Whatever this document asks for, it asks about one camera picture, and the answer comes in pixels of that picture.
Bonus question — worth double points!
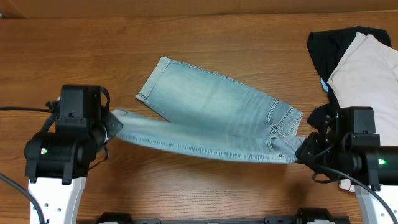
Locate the beige pink shorts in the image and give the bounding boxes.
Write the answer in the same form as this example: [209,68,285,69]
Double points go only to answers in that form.
[326,32,398,193]

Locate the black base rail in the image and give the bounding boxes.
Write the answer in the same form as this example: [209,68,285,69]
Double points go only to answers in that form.
[77,208,351,224]

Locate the black garment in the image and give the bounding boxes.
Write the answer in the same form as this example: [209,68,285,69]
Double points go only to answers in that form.
[307,26,392,133]

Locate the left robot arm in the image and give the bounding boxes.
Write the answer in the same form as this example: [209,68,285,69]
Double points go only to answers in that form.
[24,85,123,223]

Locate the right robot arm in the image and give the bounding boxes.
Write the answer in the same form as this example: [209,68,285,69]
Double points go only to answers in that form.
[296,107,397,223]

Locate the light blue denim shorts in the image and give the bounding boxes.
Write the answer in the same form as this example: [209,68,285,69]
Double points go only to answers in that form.
[113,57,304,164]

